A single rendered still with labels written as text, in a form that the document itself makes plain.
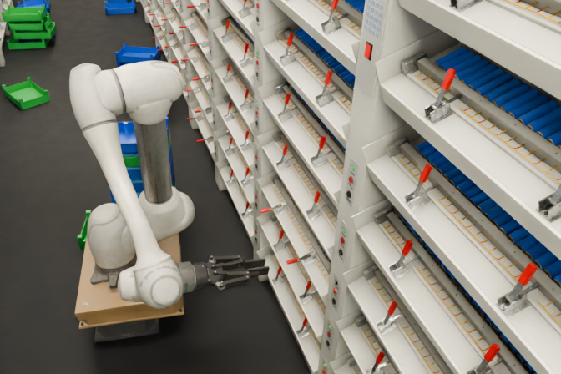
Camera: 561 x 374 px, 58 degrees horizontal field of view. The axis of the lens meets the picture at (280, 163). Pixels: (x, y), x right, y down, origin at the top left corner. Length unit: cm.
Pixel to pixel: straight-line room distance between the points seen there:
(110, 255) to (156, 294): 66
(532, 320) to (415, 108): 39
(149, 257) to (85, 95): 49
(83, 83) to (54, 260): 128
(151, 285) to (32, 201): 178
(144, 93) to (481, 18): 100
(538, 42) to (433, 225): 40
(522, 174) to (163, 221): 137
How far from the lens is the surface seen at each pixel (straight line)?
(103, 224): 188
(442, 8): 86
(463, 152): 85
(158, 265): 134
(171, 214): 189
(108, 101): 150
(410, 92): 99
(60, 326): 234
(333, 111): 129
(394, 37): 100
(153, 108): 155
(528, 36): 76
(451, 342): 107
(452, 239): 97
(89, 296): 201
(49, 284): 252
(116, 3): 577
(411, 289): 113
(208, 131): 304
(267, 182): 197
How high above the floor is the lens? 176
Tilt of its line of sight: 35 degrees down
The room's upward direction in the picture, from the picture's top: 2 degrees clockwise
